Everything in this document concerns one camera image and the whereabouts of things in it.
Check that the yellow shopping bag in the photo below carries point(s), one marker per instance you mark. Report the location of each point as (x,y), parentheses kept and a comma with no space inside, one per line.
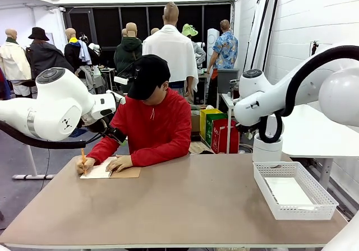
(206,119)

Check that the person's face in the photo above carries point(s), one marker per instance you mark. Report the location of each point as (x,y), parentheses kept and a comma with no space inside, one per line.
(157,97)

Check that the mannequin in floral shirt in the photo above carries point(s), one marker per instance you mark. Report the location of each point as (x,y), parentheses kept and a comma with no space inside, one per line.
(225,50)

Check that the gray metal pot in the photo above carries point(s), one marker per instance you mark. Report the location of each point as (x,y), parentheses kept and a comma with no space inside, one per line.
(235,88)

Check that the large white table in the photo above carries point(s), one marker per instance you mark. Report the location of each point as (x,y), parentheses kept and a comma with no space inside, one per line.
(317,139)

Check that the green shopping bag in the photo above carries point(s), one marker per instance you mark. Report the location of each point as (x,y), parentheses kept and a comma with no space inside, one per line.
(211,126)

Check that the gray plastic bin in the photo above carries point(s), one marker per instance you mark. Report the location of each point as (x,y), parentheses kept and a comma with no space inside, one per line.
(227,80)

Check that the mannequin with yellow scarf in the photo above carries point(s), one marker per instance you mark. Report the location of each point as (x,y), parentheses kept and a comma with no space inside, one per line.
(73,52)

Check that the small white side table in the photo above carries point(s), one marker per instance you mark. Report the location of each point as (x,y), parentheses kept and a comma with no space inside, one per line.
(228,113)

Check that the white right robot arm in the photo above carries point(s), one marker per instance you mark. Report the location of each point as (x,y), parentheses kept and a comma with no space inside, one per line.
(269,99)

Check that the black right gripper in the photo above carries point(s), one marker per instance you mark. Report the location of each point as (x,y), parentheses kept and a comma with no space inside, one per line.
(245,129)

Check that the white paper sheet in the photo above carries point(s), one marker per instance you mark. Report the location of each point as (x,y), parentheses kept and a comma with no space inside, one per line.
(289,192)

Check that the mannequin in dark green jacket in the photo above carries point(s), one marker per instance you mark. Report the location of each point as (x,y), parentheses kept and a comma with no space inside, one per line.
(127,55)

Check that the cardboard box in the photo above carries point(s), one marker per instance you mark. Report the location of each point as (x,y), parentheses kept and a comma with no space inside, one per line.
(195,122)

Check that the person's left forearm red sleeve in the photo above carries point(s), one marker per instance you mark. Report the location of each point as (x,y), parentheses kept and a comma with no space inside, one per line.
(162,155)

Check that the white perforated plastic basket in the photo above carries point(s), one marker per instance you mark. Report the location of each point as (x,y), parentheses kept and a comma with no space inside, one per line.
(305,211)

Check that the person's right forearm red sleeve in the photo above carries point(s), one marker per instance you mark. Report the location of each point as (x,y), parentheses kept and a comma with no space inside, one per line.
(105,147)

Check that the white standing cylinder appliance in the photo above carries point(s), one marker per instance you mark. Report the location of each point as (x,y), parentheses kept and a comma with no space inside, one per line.
(212,42)

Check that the mannequin with green hat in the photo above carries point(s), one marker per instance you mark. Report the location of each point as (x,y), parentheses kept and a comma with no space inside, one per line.
(189,30)

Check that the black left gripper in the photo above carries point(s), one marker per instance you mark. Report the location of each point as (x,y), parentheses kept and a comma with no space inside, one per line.
(113,132)

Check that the mannequin with white towel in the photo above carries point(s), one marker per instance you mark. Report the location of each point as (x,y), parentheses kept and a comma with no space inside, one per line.
(171,46)

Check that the white cylindrical bin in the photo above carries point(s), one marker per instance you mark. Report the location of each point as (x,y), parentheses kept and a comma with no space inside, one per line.
(266,151)

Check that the orange pencil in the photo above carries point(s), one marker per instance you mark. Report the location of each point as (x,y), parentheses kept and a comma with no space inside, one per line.
(83,154)

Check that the mannequin with black hat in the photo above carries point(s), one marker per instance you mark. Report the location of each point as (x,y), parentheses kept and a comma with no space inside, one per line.
(46,56)

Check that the person's left hand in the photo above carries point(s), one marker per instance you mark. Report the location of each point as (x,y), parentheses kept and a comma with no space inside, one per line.
(120,162)

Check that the black tripod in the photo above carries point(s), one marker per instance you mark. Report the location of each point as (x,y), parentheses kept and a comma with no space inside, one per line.
(314,48)

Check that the spiral notebook brown cover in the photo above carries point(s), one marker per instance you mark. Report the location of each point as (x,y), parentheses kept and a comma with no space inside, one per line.
(101,172)

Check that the person's right hand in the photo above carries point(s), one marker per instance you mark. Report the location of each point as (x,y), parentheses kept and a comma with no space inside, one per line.
(87,165)

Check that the metal stool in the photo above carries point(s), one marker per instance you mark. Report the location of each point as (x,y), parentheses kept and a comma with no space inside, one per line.
(109,76)

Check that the person's red sweatshirt torso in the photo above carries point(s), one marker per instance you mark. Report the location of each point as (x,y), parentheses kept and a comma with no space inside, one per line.
(157,125)

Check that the black baseball cap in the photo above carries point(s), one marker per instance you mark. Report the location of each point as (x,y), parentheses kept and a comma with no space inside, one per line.
(150,76)

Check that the mannequin in cream coat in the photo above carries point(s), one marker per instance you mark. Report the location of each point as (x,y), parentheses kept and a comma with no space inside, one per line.
(14,62)

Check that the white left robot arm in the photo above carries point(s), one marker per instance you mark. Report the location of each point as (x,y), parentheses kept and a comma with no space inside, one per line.
(56,108)

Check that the black framed white panel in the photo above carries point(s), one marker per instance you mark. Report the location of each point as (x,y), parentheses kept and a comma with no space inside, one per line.
(270,32)
(256,38)

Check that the white table leg stand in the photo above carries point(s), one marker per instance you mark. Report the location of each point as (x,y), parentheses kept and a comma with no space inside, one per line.
(32,164)

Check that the head-mounted white camera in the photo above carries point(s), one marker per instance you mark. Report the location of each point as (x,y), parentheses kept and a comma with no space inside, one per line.
(121,80)

